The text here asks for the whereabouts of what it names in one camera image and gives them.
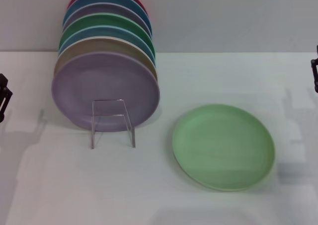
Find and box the light green plate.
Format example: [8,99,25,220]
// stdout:
[172,103,276,193]

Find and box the lilac plate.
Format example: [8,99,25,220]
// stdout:
[51,51,160,133]

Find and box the beige plate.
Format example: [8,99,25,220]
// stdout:
[53,35,159,82]

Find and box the light blue plate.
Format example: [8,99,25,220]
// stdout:
[57,25,157,62]

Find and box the dark green plate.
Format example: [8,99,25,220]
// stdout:
[58,12,156,60]

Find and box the clear plate rack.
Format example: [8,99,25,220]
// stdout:
[90,99,136,150]

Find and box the grey purple plate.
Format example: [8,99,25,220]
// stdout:
[62,2,153,37]

